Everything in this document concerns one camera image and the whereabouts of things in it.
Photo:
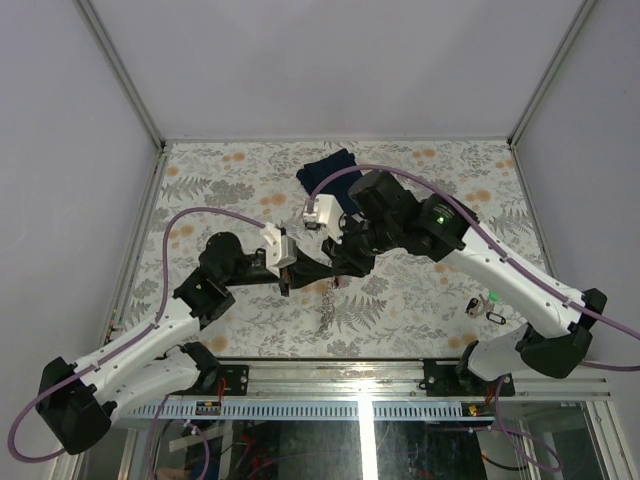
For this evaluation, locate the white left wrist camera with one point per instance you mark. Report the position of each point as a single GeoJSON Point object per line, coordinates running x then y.
{"type": "Point", "coordinates": [280, 251]}

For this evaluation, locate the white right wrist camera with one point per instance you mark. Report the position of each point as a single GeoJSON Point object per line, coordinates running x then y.
{"type": "Point", "coordinates": [326, 214]}

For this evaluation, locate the aluminium mounting rail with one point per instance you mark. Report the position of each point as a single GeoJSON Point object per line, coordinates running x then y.
{"type": "Point", "coordinates": [326, 379]}

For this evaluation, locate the white slotted cable duct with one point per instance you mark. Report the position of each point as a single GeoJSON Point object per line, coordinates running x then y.
{"type": "Point", "coordinates": [306, 410]}

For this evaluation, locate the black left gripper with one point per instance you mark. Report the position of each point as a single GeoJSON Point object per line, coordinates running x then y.
{"type": "Point", "coordinates": [304, 272]}

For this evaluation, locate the silver key black tag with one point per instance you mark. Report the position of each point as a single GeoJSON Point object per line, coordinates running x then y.
{"type": "Point", "coordinates": [478, 306]}

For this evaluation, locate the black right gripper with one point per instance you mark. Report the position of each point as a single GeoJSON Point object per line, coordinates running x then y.
{"type": "Point", "coordinates": [343, 260]}

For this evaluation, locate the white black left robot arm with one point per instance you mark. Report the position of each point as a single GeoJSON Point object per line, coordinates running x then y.
{"type": "Point", "coordinates": [81, 400]}

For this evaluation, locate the steel disc with keyrings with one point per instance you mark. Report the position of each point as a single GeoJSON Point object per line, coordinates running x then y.
{"type": "Point", "coordinates": [327, 310]}

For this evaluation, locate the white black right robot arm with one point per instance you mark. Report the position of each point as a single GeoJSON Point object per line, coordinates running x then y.
{"type": "Point", "coordinates": [557, 334]}

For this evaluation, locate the dark blue folded cloth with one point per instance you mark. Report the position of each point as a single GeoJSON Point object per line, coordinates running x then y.
{"type": "Point", "coordinates": [312, 174]}

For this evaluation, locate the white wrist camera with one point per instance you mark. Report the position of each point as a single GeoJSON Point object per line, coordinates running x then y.
{"type": "Point", "coordinates": [326, 214]}
{"type": "Point", "coordinates": [280, 251]}

